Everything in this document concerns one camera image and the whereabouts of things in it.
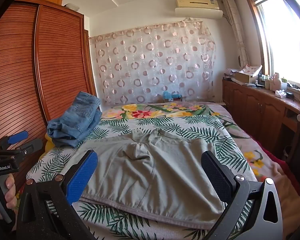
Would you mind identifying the circle patterned sheer curtain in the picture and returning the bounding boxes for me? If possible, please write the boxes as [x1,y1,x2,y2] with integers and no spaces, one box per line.
[90,20,216,108]

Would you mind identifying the yellow pikachu plush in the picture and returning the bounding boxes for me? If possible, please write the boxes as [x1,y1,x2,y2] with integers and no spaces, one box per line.
[39,133,55,160]

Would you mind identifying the blue toy on box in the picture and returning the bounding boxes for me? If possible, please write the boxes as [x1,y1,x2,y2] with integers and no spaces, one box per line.
[162,91,183,102]

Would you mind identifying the floral blanket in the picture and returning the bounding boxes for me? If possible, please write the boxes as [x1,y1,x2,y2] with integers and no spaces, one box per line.
[92,102,300,236]

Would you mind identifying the wooden slatted wardrobe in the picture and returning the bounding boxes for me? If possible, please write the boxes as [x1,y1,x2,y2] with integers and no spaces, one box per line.
[0,0,97,188]

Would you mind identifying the folded blue jeans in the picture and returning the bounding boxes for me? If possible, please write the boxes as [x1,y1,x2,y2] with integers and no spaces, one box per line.
[47,92,102,148]

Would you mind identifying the grey-green shorts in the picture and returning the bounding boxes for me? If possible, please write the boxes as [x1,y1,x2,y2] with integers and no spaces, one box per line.
[65,128,225,229]

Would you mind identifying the cardboard box on cabinet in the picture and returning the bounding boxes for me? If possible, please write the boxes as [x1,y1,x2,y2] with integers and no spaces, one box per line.
[234,72,258,83]

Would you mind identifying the tied window drape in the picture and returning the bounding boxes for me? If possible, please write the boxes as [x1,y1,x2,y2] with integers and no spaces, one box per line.
[222,0,249,69]

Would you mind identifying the person's left hand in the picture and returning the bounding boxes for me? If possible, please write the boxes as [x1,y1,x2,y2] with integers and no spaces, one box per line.
[0,174,17,219]

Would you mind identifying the wooden sideboard cabinet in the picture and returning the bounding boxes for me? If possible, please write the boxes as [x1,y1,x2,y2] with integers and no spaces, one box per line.
[222,79,300,159]

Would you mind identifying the window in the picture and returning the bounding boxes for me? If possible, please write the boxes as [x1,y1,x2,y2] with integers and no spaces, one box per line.
[247,0,300,87]

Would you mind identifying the palm leaf bed sheet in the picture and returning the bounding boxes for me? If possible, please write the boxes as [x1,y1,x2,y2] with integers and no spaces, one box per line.
[27,115,256,239]

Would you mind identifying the wall air conditioner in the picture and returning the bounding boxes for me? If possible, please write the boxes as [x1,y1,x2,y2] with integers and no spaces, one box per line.
[175,0,223,20]

